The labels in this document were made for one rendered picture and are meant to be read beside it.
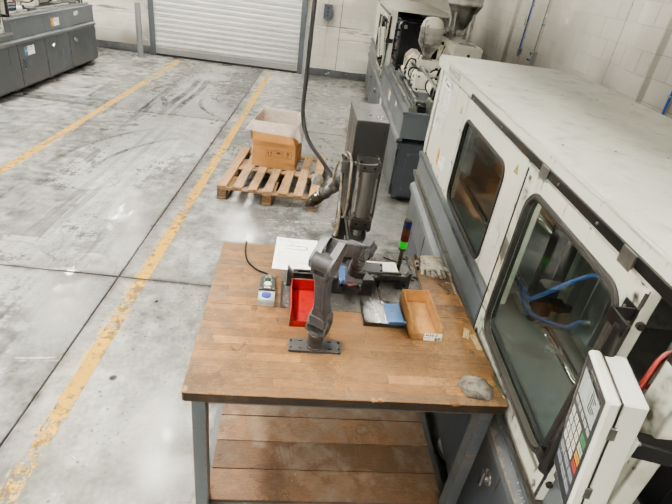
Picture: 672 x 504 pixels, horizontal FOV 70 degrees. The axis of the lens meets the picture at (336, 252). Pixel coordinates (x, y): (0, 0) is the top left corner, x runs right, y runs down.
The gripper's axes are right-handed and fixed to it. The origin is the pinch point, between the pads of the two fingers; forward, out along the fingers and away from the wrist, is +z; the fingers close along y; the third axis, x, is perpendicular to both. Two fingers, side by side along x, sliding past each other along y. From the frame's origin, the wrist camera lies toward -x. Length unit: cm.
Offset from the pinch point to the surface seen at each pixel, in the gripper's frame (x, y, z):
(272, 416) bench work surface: 26, -44, 67
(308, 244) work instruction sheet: 15.8, 35.0, 31.8
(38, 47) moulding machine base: 402, 516, 352
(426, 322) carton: -33.2, -15.0, 2.0
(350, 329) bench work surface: -0.3, -21.5, 0.2
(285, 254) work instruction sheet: 27.3, 24.9, 26.7
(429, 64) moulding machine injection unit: -131, 398, 188
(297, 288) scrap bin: 21.3, -0.1, 11.5
